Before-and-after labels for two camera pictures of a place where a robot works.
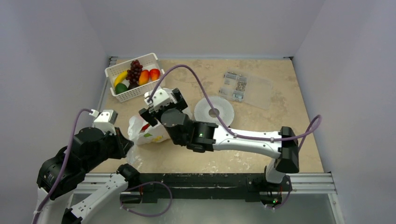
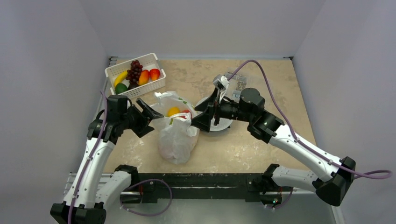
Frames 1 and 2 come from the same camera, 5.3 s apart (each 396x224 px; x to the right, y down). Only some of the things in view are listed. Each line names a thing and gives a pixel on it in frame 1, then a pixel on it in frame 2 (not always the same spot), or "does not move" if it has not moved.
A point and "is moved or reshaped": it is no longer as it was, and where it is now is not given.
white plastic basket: x=148 y=62 does not move
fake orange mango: x=144 y=77 does not move
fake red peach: x=155 y=74 does not move
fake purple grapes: x=133 y=74 does not move
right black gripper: x=161 y=108 -> x=213 y=109
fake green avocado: x=120 y=87 does not move
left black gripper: x=123 y=143 -> x=143 y=127
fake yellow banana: x=121 y=77 does not move
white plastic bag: x=140 y=132 is moved or reshaped
